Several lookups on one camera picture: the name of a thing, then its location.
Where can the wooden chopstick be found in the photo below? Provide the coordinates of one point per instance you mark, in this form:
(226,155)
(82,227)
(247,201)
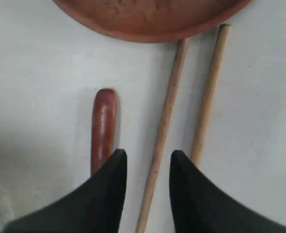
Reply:
(208,93)
(178,63)

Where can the brown red plate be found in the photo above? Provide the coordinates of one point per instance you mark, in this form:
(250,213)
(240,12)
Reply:
(150,21)

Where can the dark red wooden spoon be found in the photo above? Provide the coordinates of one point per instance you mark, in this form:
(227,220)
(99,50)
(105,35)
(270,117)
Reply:
(103,127)

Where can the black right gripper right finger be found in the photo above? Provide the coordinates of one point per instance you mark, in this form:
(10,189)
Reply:
(199,206)

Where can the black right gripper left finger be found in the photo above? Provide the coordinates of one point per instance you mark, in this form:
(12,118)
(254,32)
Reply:
(94,207)

